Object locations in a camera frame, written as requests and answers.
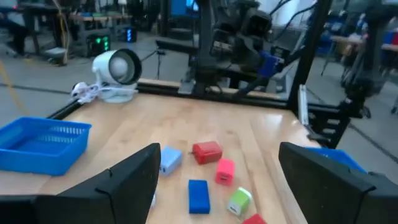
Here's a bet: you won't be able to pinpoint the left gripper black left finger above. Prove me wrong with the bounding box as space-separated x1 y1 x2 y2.
0 142 162 224

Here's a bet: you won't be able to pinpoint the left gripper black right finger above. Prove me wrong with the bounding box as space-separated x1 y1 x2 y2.
278 141 398 224

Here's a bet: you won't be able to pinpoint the dark blue oblong item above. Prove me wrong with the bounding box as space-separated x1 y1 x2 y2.
257 50 282 79

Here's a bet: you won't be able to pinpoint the red wall charger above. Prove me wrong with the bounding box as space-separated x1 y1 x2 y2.
242 213 267 224
191 141 223 165

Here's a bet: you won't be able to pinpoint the light blue wall charger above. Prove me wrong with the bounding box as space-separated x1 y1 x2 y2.
159 146 183 177

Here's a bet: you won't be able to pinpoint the green wall charger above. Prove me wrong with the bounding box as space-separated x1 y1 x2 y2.
226 187 252 217

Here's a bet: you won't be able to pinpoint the blue rectangular block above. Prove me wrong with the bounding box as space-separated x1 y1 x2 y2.
188 179 211 215

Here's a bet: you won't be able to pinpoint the pink wall charger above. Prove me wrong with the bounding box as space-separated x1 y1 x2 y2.
215 158 236 187

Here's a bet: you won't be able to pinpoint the blue plastic basket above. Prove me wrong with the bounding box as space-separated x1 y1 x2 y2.
306 147 368 174
0 116 93 177

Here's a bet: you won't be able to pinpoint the blue monitor screen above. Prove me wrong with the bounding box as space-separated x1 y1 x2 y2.
170 0 200 18

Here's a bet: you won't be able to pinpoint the white light bar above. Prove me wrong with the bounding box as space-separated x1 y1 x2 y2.
297 83 310 125

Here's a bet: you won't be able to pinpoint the black stand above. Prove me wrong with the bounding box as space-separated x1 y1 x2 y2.
340 2 388 121

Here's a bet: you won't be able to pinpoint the black box blue lights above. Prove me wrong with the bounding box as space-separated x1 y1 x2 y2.
123 26 138 44

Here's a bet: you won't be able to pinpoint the black computer green lights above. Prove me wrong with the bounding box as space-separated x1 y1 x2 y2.
86 33 111 57

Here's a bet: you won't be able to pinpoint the wooden background table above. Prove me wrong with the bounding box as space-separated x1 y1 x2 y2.
68 12 133 43

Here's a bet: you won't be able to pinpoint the black aluminium table frame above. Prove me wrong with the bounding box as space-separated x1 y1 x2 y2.
46 0 354 150

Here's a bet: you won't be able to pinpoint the white bundled fan cable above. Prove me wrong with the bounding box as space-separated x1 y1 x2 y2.
70 81 137 105

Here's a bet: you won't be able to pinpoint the yellow floor cable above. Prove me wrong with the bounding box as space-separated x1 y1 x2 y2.
0 58 29 116

